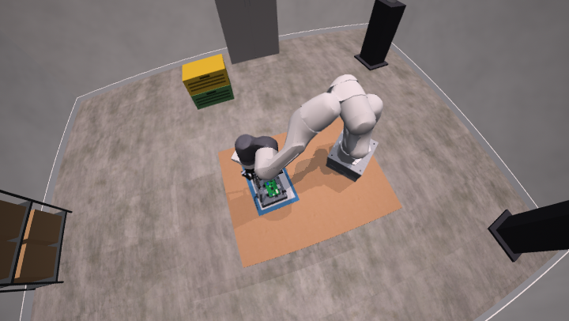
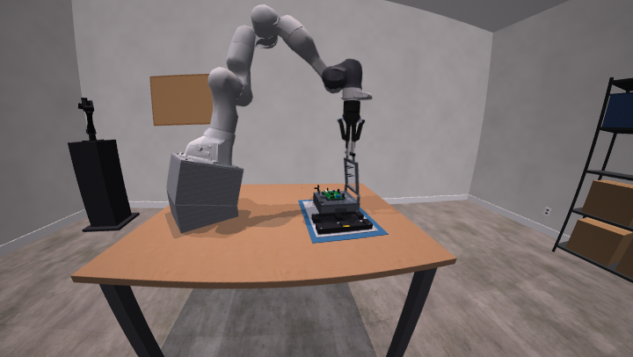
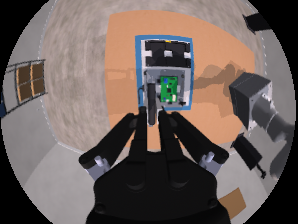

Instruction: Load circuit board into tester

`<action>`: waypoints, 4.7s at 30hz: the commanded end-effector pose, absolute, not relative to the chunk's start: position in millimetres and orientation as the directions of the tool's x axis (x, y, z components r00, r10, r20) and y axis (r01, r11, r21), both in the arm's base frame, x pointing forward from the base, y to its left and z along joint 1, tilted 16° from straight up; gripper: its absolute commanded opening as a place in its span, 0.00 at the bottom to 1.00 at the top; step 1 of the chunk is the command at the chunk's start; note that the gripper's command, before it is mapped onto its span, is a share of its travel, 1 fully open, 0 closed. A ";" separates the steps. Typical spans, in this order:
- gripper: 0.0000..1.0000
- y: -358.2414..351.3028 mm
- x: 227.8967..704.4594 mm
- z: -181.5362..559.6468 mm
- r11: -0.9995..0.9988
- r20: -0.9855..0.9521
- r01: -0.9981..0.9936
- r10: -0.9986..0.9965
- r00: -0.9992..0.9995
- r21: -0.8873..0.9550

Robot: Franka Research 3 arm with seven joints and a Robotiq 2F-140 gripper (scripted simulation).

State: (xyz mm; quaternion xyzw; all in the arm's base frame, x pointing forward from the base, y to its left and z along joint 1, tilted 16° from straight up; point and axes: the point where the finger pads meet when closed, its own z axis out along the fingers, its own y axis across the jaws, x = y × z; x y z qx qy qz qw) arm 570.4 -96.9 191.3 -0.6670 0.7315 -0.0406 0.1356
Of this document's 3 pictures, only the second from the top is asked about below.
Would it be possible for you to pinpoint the green circuit board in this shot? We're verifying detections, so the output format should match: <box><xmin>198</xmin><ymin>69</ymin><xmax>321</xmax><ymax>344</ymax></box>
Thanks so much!
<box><xmin>323</xmin><ymin>190</ymin><xmax>343</xmax><ymax>200</ymax></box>

